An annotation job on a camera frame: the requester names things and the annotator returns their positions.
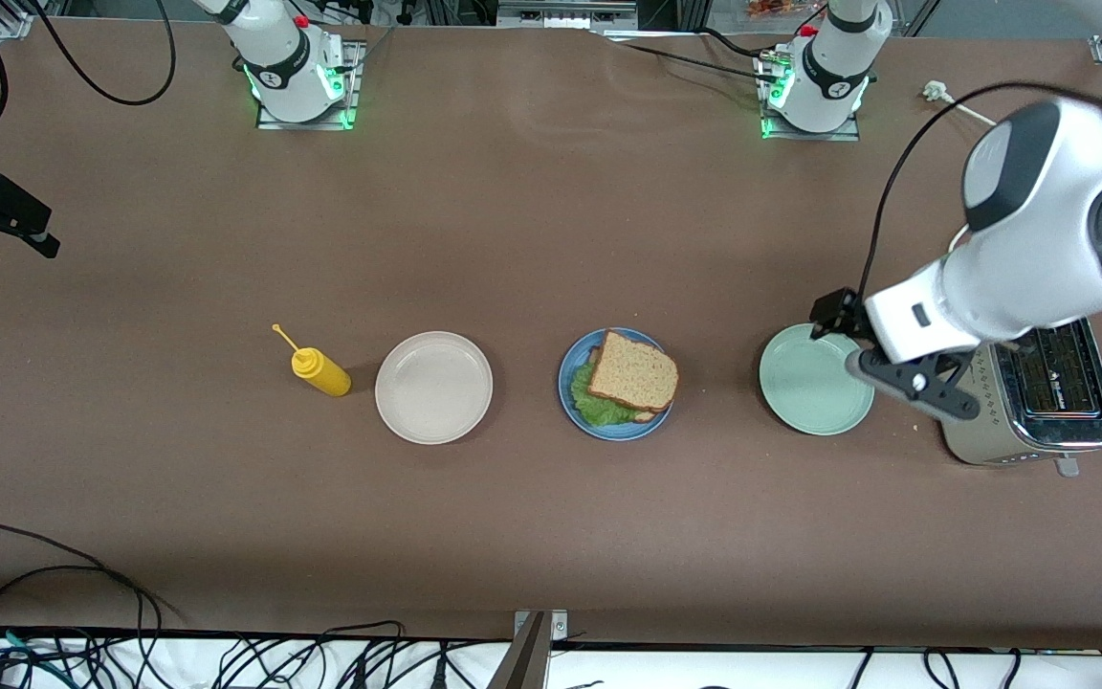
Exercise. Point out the blue plate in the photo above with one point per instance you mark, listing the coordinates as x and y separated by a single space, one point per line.
575 368

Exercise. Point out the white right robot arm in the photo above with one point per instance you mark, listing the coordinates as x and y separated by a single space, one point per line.
278 67

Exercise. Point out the grey metal box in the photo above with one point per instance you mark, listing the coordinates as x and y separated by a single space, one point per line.
561 14

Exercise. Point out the orange packaged item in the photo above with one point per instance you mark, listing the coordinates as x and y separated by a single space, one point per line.
776 8

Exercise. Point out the light green plate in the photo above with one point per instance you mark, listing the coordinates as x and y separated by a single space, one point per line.
809 392

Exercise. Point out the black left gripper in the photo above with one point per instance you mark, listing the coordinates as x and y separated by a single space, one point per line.
836 310

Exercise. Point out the aluminium table bracket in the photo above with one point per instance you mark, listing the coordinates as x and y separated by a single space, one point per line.
527 660

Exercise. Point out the beige and chrome toaster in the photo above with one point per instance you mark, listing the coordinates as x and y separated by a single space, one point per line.
1039 421

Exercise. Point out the yellow mustard squeeze bottle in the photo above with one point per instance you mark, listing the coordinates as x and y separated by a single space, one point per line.
324 375

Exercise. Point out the beige plate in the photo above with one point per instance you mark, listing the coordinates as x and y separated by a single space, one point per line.
433 388

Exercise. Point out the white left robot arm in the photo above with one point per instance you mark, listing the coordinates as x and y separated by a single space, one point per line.
1039 239

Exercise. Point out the green lettuce leaf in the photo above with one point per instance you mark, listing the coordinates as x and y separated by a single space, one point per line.
599 407

